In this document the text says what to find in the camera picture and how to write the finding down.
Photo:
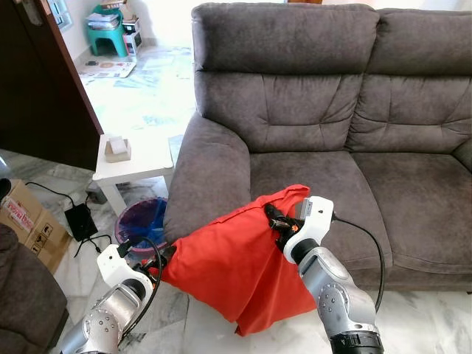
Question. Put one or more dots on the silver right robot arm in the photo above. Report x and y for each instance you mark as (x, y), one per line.
(339, 295)

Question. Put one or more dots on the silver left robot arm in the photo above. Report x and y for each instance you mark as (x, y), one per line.
(103, 324)

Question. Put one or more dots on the grey fabric sofa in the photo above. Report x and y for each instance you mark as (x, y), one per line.
(310, 110)

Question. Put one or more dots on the printed floor mat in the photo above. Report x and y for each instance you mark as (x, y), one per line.
(107, 69)

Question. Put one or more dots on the waste bin with blue bag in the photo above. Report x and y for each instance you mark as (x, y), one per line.
(140, 221)

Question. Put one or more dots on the black power adapter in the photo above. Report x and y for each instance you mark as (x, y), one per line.
(81, 221)

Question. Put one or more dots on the white side table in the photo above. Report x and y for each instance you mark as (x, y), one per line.
(140, 166)

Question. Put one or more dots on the beige tissue box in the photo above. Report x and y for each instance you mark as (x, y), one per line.
(118, 150)

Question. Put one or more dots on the brown cardboard box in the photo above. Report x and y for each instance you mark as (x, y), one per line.
(29, 221)

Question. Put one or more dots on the dark grey armchair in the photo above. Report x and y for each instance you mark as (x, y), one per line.
(26, 302)

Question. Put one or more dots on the dark wooden door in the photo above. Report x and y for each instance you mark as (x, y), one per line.
(37, 88)

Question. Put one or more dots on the small white appliance box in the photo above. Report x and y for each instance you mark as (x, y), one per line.
(132, 37)

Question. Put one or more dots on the teal plastic stool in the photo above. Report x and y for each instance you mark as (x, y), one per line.
(107, 38)

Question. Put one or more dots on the louvred glass window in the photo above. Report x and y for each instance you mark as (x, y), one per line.
(60, 13)

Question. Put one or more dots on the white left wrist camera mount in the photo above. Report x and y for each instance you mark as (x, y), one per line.
(114, 267)

